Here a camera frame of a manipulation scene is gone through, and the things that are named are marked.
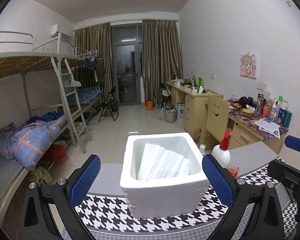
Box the white air conditioner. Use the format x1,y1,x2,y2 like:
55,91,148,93
51,24,70,40

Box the green bottle on desk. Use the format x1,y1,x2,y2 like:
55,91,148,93
198,77,204,88

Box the white lotion pump bottle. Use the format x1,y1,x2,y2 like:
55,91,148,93
211,129,231,168

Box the right brown curtain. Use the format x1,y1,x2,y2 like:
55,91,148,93
142,19,183,101

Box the wooden smiley chair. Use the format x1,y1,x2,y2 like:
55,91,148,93
199,96,229,149

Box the white printed paper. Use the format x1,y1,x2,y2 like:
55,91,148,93
254,119,280,139

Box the houndstooth table mat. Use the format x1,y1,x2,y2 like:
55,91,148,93
47,156,300,240

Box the metal bunk bed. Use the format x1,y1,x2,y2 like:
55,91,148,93
0,31,102,153

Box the anime girl wall poster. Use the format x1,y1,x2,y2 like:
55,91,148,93
239,53,256,79

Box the black folding chair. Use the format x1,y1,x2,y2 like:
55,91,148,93
98,86,119,122

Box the orange stool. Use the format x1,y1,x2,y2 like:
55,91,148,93
146,101,153,111

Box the light wooden desk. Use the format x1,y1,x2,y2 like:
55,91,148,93
166,82,288,154

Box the brown curtain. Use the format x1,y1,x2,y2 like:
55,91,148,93
142,19,183,101
74,22,114,96

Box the red snack packet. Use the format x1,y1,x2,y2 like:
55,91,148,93
227,165,239,178

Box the white foam box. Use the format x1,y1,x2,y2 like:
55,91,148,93
120,132,209,218

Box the white towel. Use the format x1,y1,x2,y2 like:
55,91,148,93
137,143,191,180

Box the left brown curtain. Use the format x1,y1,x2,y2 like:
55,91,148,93
74,22,114,96

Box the glass balcony door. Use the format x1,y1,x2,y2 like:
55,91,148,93
111,23,142,105

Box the blue plaid quilt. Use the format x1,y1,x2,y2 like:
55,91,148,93
0,114,66,170

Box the metal bucket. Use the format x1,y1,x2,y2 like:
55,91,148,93
164,107,176,124

